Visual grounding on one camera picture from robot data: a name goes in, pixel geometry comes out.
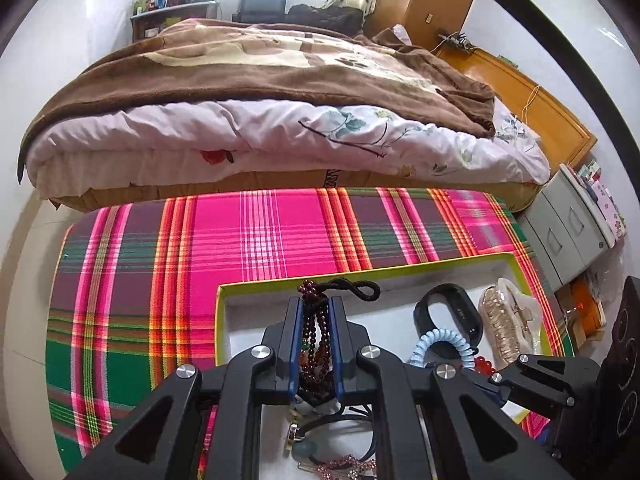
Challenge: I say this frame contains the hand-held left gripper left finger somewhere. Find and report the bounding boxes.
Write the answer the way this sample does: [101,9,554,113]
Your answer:
[65,296,306,480]

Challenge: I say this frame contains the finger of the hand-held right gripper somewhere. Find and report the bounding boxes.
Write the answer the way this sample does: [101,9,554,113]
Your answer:
[490,354,601,420]
[470,374,508,411]

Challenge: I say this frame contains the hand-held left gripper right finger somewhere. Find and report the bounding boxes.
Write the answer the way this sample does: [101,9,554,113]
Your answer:
[327,296,573,480]

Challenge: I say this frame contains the dark bead necklace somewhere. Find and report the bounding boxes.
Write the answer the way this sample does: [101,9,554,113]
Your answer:
[296,279,382,411]

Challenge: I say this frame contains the red bead bracelet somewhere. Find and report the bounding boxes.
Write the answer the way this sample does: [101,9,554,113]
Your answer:
[467,355,497,376]

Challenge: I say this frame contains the yellow shallow box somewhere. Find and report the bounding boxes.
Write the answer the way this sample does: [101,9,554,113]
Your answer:
[216,252,566,480]

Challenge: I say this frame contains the light blue spiral hair tie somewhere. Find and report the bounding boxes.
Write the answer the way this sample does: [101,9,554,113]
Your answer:
[409,328,476,368]

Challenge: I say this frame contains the black fitness band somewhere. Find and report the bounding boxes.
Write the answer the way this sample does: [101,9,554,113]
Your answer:
[413,283,485,361]

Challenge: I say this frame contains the pink rhinestone hair clip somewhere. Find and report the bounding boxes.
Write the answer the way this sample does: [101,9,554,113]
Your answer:
[299,454,377,480]

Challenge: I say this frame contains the orange cardboard box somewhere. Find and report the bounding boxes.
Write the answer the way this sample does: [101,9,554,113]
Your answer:
[552,270,608,351]

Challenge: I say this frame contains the black speaker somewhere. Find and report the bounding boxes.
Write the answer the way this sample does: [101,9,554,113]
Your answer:
[597,276,640,461]

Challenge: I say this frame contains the grey drawer cabinet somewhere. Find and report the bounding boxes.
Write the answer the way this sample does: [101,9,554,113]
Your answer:
[522,162,618,293]

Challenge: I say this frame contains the plaid tablecloth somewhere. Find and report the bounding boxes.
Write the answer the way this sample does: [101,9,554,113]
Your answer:
[45,187,576,476]

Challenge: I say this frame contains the bed mattress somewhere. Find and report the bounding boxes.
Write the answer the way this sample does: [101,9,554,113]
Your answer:
[50,167,543,213]

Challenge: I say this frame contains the stack of books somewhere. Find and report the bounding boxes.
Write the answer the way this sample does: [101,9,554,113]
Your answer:
[575,159,628,241]

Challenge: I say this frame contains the white floral quilt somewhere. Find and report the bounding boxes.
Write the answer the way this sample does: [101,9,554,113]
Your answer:
[25,97,551,201]

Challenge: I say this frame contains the wooden headboard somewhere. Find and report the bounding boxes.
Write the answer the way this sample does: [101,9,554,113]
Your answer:
[432,45,598,171]

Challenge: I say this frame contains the bed with brown blanket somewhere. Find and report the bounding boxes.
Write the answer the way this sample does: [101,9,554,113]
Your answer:
[17,17,497,186]

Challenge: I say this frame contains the dark clothes pile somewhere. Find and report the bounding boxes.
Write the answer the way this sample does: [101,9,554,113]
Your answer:
[286,4,366,36]

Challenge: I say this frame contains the power strip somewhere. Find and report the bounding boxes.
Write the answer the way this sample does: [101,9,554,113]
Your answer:
[437,30,476,53]

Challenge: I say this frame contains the black office chair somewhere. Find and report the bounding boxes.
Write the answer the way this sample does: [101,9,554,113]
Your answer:
[232,0,290,23]

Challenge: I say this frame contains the wooden shelf with bottles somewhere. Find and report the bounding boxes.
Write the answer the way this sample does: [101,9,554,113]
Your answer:
[130,0,221,43]

